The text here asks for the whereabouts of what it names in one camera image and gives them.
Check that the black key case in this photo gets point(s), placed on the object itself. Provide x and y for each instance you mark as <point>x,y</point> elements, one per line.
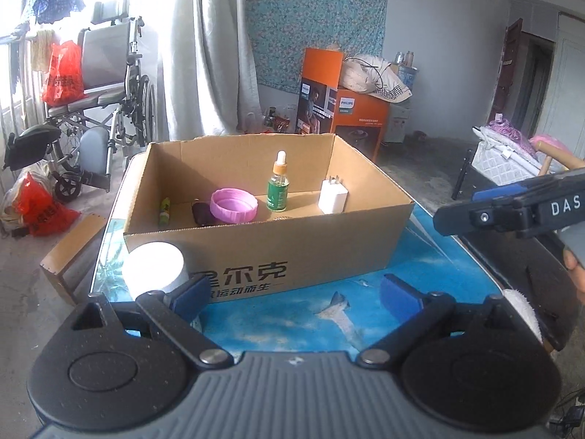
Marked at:
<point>203,215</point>

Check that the brown wooden door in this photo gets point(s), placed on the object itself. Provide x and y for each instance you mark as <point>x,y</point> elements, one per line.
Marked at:
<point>507,73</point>

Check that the green dropper bottle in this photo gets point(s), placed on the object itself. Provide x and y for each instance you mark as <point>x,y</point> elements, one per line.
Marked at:
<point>278,192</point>

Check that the white woven basket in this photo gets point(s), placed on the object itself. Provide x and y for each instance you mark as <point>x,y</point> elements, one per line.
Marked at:
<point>502,160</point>

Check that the small wooden stool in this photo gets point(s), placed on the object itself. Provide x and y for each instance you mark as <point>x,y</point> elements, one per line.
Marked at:
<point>68,256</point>

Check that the red plastic bag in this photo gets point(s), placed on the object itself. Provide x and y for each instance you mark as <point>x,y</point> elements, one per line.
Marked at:
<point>41,210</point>
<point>61,75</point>

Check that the grey curtain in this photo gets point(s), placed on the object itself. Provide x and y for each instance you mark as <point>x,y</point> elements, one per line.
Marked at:
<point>215,45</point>

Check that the green lip balm tube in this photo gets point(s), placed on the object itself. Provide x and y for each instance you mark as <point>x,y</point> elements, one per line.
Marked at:
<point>164,212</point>

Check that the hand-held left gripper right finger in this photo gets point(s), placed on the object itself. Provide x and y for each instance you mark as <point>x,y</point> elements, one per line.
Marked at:
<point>400,297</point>

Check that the white pill bottle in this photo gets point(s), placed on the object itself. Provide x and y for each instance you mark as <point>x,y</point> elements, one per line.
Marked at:
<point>153,267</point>

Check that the white plastic bag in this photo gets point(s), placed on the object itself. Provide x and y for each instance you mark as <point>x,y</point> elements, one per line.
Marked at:
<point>9,206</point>

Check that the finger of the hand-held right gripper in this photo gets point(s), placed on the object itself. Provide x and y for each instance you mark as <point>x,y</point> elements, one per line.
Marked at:
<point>484,217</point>
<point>507,190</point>

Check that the floral wall cloth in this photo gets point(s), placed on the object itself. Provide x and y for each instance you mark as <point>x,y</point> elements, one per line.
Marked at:
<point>320,18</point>

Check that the small red bag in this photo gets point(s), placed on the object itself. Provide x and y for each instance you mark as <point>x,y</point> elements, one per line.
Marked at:
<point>279,123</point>

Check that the pink plastic lid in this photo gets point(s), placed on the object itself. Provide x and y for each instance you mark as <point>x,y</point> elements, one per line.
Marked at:
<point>233,206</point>

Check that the white small appliance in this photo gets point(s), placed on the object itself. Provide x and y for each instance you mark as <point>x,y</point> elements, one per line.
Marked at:
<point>397,123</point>

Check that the folding wheelchair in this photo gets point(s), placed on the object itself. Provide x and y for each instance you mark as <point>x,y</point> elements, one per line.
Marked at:
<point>105,82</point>

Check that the brown cardboard box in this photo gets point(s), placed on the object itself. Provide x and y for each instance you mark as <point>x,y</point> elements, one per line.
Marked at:
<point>320,251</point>

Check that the person's right hand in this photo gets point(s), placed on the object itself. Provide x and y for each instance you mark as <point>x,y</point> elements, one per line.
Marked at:
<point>579,279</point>

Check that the white charger plug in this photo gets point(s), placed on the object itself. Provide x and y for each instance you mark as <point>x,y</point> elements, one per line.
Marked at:
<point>332,199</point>

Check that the black metal stand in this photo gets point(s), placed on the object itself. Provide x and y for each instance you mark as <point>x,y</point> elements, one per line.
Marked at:
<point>461,178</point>

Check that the purple cloth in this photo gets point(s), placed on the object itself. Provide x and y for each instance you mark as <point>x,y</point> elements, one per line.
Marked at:
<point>507,130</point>

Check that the orange appliance box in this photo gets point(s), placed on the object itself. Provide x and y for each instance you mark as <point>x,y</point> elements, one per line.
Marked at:
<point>361,119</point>

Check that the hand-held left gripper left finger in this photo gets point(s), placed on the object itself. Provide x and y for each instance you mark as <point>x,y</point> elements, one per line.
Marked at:
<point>192,297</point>

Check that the blue checkered cloth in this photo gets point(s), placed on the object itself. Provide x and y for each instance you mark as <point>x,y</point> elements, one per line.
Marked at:
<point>57,2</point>

